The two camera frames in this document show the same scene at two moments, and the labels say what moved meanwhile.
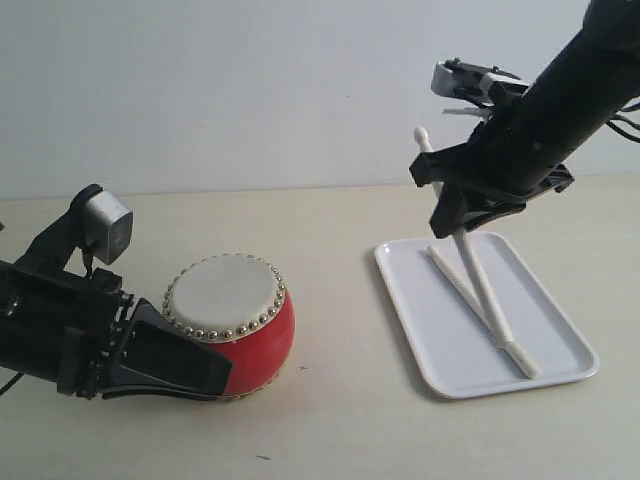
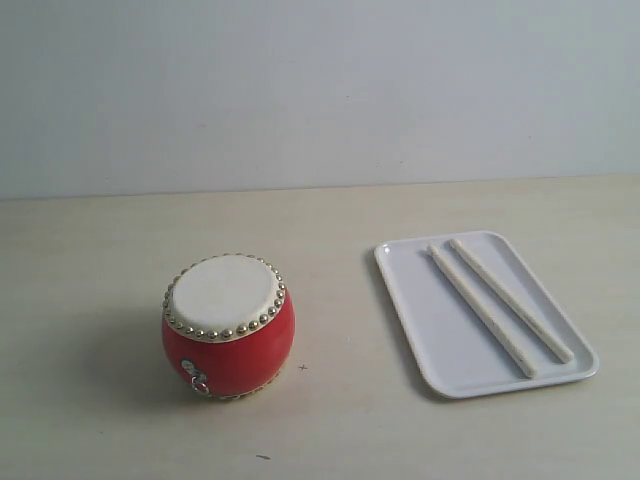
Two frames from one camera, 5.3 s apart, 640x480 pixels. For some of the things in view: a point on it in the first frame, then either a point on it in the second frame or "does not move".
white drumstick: [421, 135] to [561, 353]
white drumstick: [478, 311] does not move
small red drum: [240, 307] does not move
